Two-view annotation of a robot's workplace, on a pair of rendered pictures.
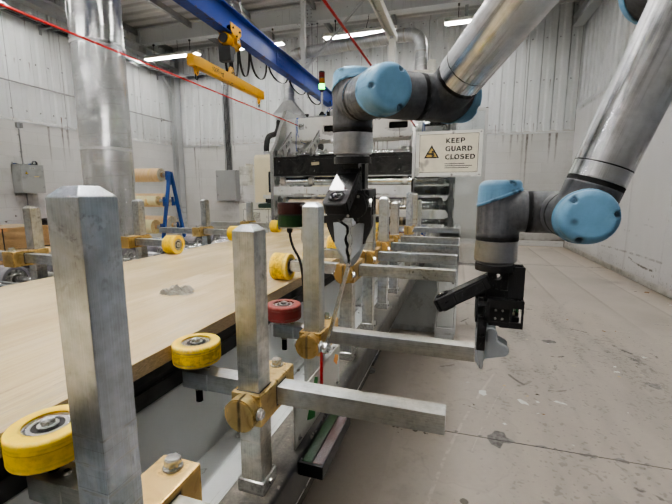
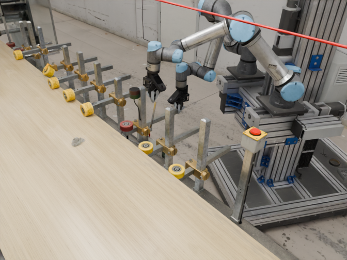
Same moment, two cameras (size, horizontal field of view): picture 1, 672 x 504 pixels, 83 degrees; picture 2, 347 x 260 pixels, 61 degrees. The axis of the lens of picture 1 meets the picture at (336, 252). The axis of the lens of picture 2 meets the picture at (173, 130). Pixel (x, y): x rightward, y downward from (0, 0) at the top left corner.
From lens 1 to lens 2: 1.48 m
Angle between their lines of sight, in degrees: 61
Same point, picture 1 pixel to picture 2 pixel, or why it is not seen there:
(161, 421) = not seen: hidden behind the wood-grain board
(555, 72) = not seen: outside the picture
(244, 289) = (171, 123)
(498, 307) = (184, 97)
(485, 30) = (200, 42)
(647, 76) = (219, 47)
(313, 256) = (144, 104)
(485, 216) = (182, 75)
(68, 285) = (206, 134)
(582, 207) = (211, 75)
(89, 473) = (204, 161)
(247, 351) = (171, 137)
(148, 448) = not seen: hidden behind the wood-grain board
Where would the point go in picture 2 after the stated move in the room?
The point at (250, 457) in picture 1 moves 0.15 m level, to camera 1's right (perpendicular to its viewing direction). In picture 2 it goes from (170, 161) to (183, 148)
